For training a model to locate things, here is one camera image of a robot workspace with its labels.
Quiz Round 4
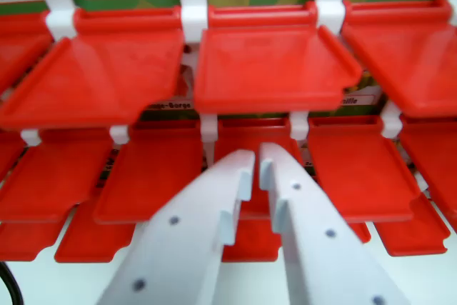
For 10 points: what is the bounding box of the red flap of Chien window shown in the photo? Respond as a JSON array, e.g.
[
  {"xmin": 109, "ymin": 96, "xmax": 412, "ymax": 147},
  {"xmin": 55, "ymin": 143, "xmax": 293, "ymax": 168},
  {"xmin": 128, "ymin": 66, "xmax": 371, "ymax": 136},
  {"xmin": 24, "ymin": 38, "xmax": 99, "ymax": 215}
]
[{"xmin": 0, "ymin": 10, "xmax": 54, "ymax": 95}]

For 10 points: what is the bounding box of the thick black cable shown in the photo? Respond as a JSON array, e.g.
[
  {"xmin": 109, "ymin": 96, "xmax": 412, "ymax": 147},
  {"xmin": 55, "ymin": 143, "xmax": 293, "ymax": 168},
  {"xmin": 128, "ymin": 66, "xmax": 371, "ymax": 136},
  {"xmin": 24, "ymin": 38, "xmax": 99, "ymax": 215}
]
[{"xmin": 0, "ymin": 261, "xmax": 24, "ymax": 305}]

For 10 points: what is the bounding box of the red flap of Lion window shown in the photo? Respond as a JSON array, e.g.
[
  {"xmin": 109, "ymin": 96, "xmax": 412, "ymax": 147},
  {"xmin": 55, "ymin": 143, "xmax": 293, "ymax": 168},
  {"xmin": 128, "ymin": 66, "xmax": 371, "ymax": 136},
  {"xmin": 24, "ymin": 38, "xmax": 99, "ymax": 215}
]
[{"xmin": 341, "ymin": 0, "xmax": 457, "ymax": 120}]

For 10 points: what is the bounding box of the red flap of Vache window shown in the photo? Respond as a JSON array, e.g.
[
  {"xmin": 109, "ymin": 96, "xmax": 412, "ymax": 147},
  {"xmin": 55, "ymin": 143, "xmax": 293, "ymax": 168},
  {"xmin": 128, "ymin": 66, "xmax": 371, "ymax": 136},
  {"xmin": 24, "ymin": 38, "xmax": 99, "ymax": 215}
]
[{"xmin": 192, "ymin": 1, "xmax": 363, "ymax": 115}]

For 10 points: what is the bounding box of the red flap of Chat window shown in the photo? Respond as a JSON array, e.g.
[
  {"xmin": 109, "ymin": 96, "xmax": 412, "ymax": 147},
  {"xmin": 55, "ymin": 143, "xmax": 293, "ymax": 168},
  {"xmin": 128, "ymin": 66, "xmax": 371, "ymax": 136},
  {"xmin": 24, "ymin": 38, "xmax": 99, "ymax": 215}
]
[{"xmin": 0, "ymin": 8, "xmax": 185, "ymax": 131}]

